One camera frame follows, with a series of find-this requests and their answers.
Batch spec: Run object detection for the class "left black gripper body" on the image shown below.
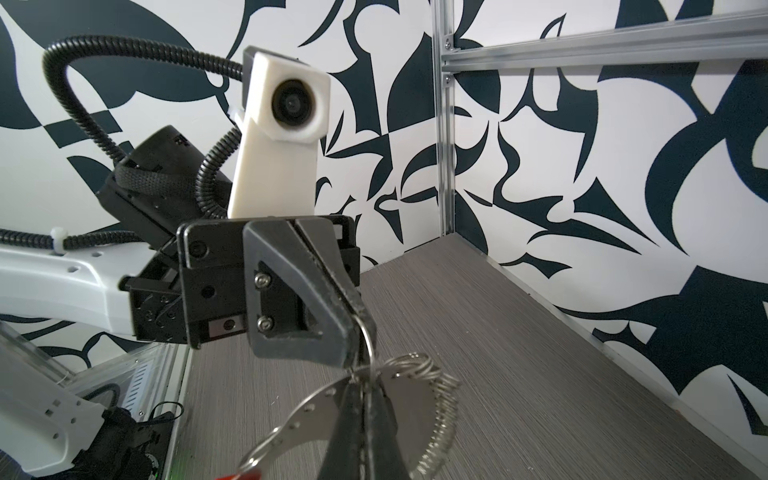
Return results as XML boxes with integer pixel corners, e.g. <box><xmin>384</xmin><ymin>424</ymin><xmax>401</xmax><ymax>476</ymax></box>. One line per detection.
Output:
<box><xmin>119</xmin><ymin>214</ymin><xmax>362</xmax><ymax>349</ymax></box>

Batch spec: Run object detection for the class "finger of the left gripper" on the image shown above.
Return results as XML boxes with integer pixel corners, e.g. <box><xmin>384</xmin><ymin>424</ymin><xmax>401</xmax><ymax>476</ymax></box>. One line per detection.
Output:
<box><xmin>242</xmin><ymin>218</ymin><xmax>355</xmax><ymax>368</ymax></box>
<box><xmin>295</xmin><ymin>217</ymin><xmax>376</xmax><ymax>360</ymax></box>

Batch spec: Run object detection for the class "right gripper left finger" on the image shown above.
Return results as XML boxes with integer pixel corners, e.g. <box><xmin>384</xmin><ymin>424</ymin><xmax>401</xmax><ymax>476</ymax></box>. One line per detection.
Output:
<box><xmin>317</xmin><ymin>383</ymin><xmax>363</xmax><ymax>480</ymax></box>

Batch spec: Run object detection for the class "large keyring with red handle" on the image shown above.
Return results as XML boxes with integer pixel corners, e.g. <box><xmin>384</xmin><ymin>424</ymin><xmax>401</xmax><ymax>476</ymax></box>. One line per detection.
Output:
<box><xmin>234</xmin><ymin>352</ymin><xmax>460</xmax><ymax>479</ymax></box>

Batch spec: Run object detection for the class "aluminium frame corner post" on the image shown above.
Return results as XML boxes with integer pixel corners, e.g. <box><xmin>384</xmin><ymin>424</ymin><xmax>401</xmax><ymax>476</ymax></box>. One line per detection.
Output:
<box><xmin>430</xmin><ymin>0</ymin><xmax>456</xmax><ymax>236</ymax></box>

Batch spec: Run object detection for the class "aluminium frame back crossbar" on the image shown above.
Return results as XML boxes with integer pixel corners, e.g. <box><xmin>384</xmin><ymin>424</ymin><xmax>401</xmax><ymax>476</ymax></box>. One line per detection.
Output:
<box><xmin>441</xmin><ymin>10</ymin><xmax>767</xmax><ymax>73</ymax></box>

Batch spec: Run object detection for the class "left black corrugated cable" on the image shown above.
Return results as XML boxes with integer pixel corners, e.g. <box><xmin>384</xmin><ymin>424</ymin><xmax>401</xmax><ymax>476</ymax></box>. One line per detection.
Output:
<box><xmin>0</xmin><ymin>34</ymin><xmax>247</xmax><ymax>253</ymax></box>

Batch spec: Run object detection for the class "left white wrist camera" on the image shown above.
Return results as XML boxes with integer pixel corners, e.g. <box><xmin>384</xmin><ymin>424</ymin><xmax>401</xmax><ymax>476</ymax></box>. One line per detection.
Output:
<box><xmin>227</xmin><ymin>46</ymin><xmax>331</xmax><ymax>219</ymax></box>

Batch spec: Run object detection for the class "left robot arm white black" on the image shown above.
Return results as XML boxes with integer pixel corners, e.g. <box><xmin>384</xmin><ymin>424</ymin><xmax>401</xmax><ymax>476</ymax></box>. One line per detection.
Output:
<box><xmin>1</xmin><ymin>121</ymin><xmax>375</xmax><ymax>368</ymax></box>

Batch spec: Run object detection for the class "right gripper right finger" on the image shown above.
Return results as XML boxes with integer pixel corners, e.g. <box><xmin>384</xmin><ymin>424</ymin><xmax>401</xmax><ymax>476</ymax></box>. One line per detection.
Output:
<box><xmin>363</xmin><ymin>381</ymin><xmax>410</xmax><ymax>480</ymax></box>

